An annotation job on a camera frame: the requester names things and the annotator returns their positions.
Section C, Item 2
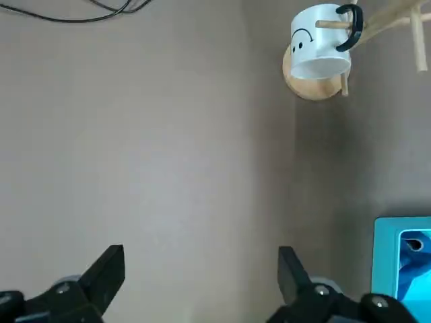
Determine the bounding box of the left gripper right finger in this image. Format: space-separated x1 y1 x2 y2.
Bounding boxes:
267 246 417 323

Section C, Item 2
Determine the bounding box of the long black cable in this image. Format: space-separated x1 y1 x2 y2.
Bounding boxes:
0 0 151 23
89 0 149 15

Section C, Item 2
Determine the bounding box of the white mug with black handle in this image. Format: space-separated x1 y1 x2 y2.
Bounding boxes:
290 3 365 81

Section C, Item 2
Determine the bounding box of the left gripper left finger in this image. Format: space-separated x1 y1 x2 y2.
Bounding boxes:
0 244 125 323

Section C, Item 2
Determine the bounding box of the cyan plastic box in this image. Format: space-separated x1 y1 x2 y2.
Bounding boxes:
371 216 431 323

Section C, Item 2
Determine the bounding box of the wooden mug stand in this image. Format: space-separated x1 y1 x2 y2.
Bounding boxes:
281 0 431 102

